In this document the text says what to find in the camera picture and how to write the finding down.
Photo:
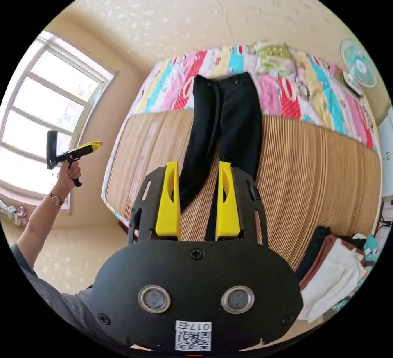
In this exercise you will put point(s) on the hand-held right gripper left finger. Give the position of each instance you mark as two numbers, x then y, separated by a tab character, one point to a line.
167	210

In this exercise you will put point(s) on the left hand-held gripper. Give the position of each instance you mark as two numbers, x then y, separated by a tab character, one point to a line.
71	157

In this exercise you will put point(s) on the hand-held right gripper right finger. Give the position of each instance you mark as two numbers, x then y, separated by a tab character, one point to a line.
228	213

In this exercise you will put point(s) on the person's left forearm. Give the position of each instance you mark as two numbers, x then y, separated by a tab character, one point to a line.
41	220

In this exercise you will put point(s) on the black pants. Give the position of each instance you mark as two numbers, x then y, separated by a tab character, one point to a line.
228	115

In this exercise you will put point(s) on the person's left hand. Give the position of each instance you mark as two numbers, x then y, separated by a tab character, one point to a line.
69	175

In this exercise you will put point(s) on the white framed window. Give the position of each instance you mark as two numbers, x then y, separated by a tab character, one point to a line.
52	103

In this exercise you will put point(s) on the bed with mat and quilt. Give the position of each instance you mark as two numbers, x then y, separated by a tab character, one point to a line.
307	155

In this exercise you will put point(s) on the pile of clothes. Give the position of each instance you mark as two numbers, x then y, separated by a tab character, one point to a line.
331	275

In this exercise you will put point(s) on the person's body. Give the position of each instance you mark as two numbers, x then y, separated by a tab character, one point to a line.
58	302

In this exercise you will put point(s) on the turquoise fan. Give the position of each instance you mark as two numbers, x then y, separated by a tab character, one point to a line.
357	63

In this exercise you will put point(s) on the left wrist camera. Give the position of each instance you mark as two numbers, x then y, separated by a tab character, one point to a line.
51	149

